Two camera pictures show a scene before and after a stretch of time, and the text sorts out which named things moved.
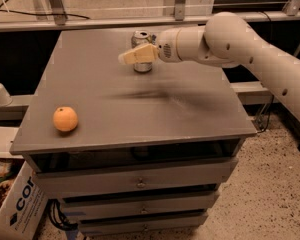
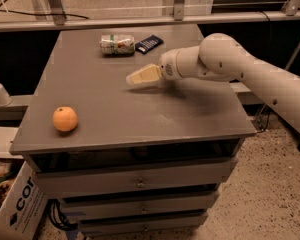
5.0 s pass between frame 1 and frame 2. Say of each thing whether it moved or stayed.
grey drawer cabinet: stayed
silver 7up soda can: moved
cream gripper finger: moved
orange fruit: stayed
